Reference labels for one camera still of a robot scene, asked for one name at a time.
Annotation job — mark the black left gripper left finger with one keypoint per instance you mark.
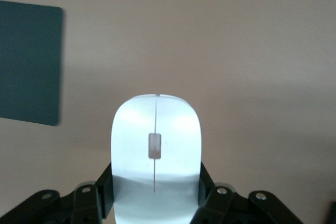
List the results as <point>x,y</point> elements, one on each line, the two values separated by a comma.
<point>78,203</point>

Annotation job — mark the white computer mouse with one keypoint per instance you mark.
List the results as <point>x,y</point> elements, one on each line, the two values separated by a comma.
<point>156,155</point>

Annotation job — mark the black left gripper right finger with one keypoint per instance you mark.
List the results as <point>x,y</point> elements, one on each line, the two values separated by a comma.
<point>231,205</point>

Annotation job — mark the brown table cover sheet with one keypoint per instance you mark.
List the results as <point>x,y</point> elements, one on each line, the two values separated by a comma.
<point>210,37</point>

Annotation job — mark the black mouse pad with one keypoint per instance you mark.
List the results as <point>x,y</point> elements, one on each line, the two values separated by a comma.
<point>29,61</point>

